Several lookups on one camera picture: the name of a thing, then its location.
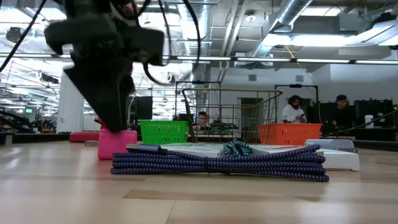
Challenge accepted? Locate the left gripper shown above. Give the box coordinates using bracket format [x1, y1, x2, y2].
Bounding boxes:
[44, 14, 137, 133]

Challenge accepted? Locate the pink box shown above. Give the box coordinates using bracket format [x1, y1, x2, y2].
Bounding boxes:
[97, 129, 138, 161]

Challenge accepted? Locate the purple braided cable bundle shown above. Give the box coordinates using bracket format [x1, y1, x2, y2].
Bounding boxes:
[110, 143, 330, 183]

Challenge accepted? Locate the teal braided cable bundle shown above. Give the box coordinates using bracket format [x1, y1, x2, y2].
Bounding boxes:
[223, 138, 254, 157]

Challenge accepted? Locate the clear plastic case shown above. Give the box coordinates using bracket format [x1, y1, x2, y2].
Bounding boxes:
[304, 138, 359, 154]

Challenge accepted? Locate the white box with adapter picture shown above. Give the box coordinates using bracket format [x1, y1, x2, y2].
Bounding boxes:
[248, 143, 361, 172]

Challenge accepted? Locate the white square pillar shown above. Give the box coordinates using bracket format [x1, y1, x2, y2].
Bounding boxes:
[57, 73, 85, 134]

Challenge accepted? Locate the red desk lamp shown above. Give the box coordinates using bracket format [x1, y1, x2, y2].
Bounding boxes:
[68, 114, 108, 143]

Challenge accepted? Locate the green plastic basket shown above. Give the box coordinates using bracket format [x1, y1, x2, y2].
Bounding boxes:
[138, 119, 190, 145]

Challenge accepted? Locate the person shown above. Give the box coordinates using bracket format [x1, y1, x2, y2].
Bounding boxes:
[281, 95, 307, 124]
[192, 111, 213, 131]
[330, 94, 355, 130]

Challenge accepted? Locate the black ceiling-mounted device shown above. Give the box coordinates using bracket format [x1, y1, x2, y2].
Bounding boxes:
[5, 26, 24, 44]

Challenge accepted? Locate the orange plastic basket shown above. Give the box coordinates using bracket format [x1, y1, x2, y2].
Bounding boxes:
[257, 123, 323, 146]

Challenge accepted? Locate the black monitor row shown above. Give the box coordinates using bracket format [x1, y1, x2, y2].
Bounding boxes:
[354, 99, 394, 128]

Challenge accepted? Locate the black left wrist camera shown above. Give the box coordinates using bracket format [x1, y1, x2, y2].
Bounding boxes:
[132, 28, 165, 67]

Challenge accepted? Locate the black metal rig frame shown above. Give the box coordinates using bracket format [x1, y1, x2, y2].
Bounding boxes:
[175, 80, 222, 125]
[274, 83, 320, 124]

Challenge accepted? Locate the black aluminium table frame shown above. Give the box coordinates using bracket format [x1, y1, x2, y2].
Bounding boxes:
[0, 132, 398, 152]

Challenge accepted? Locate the black left wrist camera cable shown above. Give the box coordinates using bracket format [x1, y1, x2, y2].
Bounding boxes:
[141, 0, 203, 87]

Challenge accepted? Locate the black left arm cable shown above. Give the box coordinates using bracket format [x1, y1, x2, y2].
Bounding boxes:
[0, 0, 48, 73]

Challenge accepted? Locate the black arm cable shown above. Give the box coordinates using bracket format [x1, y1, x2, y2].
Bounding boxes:
[320, 108, 398, 139]
[0, 0, 48, 73]

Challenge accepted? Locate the wire metal basket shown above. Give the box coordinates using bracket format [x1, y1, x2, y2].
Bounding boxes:
[182, 88, 284, 144]

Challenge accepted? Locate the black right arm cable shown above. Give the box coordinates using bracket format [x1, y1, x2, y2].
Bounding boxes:
[320, 108, 398, 139]

